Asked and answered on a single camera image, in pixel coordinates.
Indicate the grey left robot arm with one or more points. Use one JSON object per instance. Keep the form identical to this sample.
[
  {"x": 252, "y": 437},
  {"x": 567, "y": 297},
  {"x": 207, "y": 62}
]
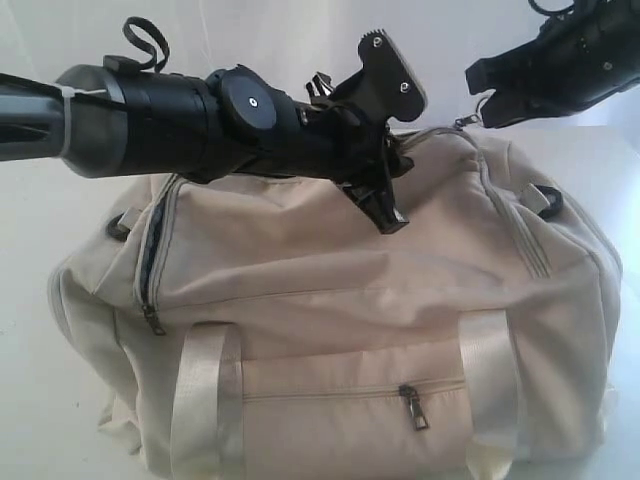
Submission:
[{"x": 126, "y": 118}]

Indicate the beige canvas duffel bag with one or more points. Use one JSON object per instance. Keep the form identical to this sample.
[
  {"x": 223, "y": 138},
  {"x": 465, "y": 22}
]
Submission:
[{"x": 260, "y": 328}]

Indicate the white backdrop curtain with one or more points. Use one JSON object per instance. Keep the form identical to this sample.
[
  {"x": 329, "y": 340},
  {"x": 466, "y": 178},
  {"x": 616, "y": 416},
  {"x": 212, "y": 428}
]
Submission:
[{"x": 285, "y": 42}]

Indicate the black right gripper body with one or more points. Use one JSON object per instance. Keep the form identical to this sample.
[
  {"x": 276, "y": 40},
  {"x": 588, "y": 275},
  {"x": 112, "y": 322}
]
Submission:
[{"x": 584, "y": 53}]

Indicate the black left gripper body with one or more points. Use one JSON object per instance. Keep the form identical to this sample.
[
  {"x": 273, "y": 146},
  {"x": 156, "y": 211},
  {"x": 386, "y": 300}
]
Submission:
[{"x": 340, "y": 134}]

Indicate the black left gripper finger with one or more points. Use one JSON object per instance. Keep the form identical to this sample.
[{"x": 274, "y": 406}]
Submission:
[
  {"x": 375, "y": 198},
  {"x": 390, "y": 78}
]

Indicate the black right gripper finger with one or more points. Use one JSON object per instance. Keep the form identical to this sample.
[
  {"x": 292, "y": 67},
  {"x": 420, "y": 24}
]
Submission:
[
  {"x": 507, "y": 107},
  {"x": 510, "y": 65}
]

